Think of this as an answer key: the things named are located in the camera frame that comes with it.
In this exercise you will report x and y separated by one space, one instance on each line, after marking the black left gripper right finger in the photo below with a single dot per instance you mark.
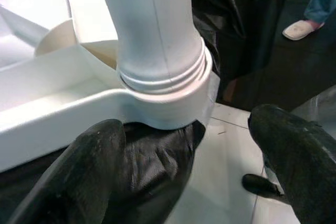
302 161

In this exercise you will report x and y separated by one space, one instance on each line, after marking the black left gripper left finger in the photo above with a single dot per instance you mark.
78 176

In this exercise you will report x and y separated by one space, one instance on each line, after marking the white plastic table top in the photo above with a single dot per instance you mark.
52 103

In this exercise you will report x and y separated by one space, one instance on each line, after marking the white plastic table leg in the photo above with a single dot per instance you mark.
147 24

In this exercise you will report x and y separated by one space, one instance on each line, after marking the black plastic sheet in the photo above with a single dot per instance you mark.
157 161

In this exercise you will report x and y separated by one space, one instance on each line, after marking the white shoe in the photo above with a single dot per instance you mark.
299 30

